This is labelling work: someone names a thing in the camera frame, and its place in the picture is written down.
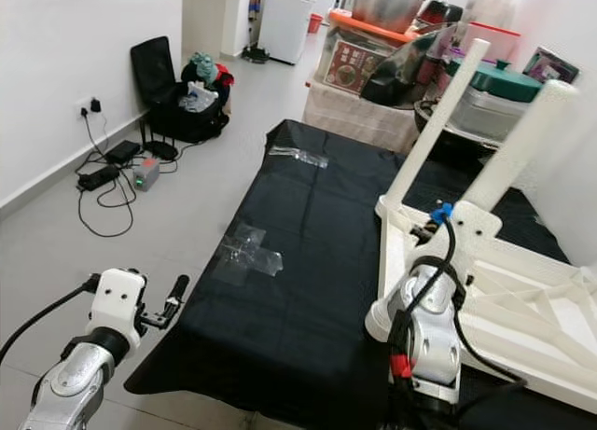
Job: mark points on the red printed carton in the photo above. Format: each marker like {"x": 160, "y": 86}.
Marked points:
{"x": 350, "y": 68}

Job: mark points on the red stuffed toy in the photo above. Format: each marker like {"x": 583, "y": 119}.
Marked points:
{"x": 224, "y": 73}

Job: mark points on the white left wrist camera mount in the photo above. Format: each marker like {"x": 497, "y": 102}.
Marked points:
{"x": 117, "y": 299}

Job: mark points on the green stuffed toy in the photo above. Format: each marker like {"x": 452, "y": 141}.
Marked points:
{"x": 202, "y": 64}

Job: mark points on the white plastic table top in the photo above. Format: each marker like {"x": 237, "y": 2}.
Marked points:
{"x": 532, "y": 309}

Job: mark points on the black power adapter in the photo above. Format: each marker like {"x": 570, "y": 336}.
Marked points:
{"x": 122, "y": 151}

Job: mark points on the black rice cooker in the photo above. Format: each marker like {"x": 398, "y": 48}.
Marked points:
{"x": 438, "y": 13}

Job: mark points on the black wall plug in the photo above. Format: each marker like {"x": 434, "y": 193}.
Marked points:
{"x": 86, "y": 112}

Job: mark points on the black tablecloth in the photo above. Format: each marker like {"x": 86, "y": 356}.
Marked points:
{"x": 298, "y": 290}

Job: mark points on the orange lidded storage box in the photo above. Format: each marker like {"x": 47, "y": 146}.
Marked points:
{"x": 368, "y": 27}

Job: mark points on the small red bucket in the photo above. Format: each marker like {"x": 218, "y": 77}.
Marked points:
{"x": 315, "y": 22}

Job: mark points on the black power strip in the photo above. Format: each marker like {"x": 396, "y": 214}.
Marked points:
{"x": 98, "y": 177}

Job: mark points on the black wall charger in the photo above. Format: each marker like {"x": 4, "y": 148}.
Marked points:
{"x": 96, "y": 104}

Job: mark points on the dark green slippers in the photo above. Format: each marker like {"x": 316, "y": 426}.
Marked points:
{"x": 254, "y": 54}

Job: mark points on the white plastic bag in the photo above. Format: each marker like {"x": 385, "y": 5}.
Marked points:
{"x": 199, "y": 94}

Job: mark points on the white fridge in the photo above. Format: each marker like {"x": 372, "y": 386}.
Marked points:
{"x": 286, "y": 24}

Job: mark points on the pink box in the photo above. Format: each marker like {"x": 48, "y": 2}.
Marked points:
{"x": 494, "y": 40}

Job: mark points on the clear plastic storage box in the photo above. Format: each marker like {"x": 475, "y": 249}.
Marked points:
{"x": 485, "y": 117}

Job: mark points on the black bag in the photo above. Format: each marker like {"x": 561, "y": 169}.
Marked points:
{"x": 406, "y": 71}

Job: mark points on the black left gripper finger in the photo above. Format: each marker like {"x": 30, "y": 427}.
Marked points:
{"x": 175, "y": 296}

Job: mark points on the green pot with lid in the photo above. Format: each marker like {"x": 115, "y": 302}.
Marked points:
{"x": 518, "y": 80}

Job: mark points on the beige cloth covered bench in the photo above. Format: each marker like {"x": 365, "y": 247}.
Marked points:
{"x": 354, "y": 117}

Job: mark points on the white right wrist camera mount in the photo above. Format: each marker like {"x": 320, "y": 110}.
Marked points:
{"x": 471, "y": 225}

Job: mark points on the black wok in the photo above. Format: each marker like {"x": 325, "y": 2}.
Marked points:
{"x": 434, "y": 131}

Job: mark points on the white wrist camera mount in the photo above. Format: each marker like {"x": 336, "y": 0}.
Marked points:
{"x": 471, "y": 225}
{"x": 117, "y": 299}

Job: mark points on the translucent white container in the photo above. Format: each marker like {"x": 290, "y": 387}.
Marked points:
{"x": 494, "y": 1}

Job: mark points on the black folding chair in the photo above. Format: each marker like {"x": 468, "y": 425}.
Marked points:
{"x": 149, "y": 71}

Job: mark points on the black wifi router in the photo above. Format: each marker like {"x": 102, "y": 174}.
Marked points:
{"x": 160, "y": 151}

